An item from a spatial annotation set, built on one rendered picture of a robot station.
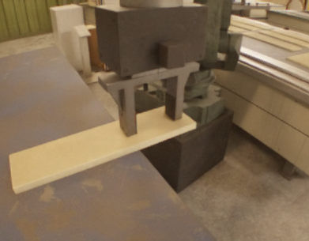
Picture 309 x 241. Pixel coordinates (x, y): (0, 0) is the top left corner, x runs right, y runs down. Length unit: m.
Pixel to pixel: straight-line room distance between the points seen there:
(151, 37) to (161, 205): 0.33
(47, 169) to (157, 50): 0.36
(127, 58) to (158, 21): 0.10
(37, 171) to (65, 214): 0.13
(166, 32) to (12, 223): 0.49
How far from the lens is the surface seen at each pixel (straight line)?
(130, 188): 0.52
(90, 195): 0.52
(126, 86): 0.54
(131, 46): 0.47
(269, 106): 1.91
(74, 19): 3.91
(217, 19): 1.37
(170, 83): 0.65
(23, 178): 0.58
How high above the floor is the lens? 1.43
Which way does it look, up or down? 33 degrees down
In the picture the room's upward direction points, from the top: straight up
